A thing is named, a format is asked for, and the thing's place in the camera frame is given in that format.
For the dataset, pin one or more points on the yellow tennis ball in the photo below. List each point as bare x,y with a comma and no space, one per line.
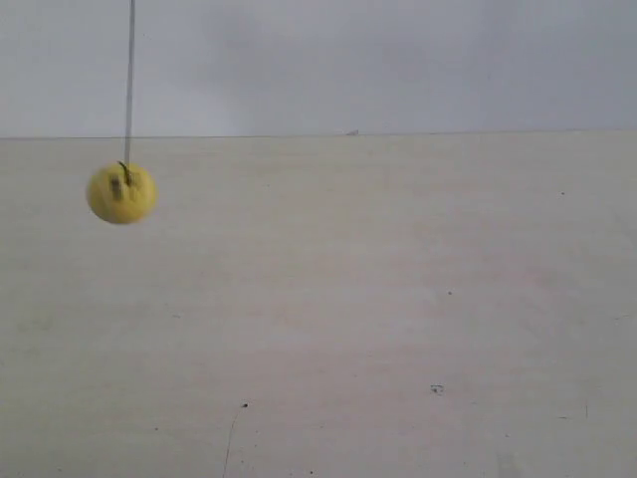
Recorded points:
121,193

